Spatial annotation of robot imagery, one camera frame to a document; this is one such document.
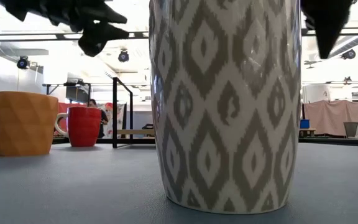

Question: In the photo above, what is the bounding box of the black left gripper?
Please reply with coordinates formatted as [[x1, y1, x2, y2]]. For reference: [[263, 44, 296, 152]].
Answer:
[[0, 0, 131, 58]]

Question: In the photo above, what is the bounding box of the red mug with white handle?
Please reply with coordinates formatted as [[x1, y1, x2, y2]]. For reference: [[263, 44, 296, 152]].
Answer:
[[54, 106, 103, 147]]

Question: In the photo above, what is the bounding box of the orange faceted mug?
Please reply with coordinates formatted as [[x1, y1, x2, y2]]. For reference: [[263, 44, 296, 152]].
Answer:
[[0, 90, 60, 157]]

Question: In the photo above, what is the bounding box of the grey diamond patterned mug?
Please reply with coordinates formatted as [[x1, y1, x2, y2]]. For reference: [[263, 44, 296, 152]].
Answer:
[[148, 0, 303, 215]]

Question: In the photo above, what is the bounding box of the black metal rack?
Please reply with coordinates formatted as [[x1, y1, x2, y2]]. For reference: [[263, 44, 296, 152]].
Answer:
[[42, 82, 92, 105]]

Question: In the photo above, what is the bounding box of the white cloth with red print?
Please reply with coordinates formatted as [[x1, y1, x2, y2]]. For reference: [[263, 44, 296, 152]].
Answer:
[[104, 102, 126, 138]]

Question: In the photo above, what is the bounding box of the pink cloth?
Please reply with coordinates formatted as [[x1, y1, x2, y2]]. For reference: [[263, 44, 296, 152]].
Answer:
[[303, 99, 358, 137]]

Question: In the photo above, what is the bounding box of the grey office chair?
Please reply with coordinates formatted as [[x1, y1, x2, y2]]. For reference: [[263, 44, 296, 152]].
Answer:
[[343, 121, 358, 139]]

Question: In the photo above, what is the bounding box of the wooden-top cart table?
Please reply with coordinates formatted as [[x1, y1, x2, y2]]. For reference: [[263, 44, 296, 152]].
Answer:
[[299, 127, 316, 138]]

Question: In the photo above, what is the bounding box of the blue-grey table mat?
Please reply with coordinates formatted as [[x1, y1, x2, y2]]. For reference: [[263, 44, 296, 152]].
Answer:
[[0, 142, 358, 224]]

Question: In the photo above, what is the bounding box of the wooden shelf with black frame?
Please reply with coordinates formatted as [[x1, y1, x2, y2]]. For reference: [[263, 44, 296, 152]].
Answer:
[[112, 77, 157, 149]]

